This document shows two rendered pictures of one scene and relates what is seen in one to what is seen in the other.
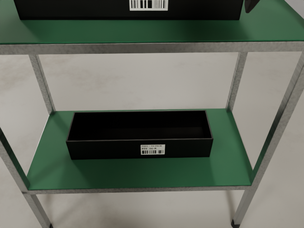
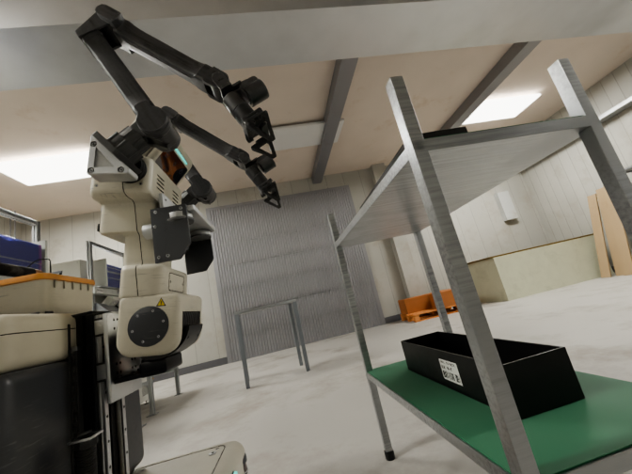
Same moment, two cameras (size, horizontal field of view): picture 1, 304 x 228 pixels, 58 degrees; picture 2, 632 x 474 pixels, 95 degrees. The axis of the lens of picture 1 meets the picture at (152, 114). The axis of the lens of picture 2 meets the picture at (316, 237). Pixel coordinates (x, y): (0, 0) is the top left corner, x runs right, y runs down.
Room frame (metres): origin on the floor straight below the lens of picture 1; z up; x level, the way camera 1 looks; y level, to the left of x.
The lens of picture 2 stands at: (0.29, -0.90, 0.68)
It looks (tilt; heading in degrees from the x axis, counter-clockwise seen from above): 13 degrees up; 82
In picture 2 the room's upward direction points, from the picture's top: 13 degrees counter-clockwise
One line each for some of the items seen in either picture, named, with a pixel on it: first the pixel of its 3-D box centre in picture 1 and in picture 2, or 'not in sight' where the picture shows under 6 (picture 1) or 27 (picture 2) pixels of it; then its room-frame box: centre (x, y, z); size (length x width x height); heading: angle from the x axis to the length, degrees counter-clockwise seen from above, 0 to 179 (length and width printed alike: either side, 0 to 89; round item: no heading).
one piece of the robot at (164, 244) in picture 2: not in sight; (182, 235); (-0.01, 0.06, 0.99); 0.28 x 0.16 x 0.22; 90
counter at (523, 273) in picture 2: not in sight; (535, 268); (5.15, 4.39, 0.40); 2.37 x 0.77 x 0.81; 1
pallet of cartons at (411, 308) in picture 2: not in sight; (431, 304); (2.91, 4.55, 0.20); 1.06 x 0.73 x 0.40; 1
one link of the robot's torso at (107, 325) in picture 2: not in sight; (160, 341); (-0.13, 0.12, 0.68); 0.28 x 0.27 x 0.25; 90
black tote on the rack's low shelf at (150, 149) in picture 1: (140, 134); (465, 361); (0.80, 0.05, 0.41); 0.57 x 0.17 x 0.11; 91
